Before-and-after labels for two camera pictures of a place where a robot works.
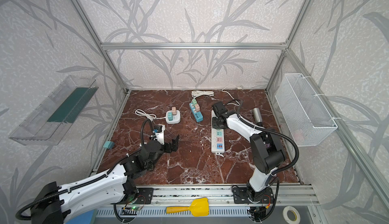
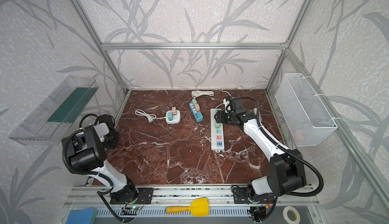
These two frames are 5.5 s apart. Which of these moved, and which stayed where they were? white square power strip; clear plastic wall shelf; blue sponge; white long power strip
Moved: white square power strip
Stayed: clear plastic wall shelf; blue sponge; white long power strip
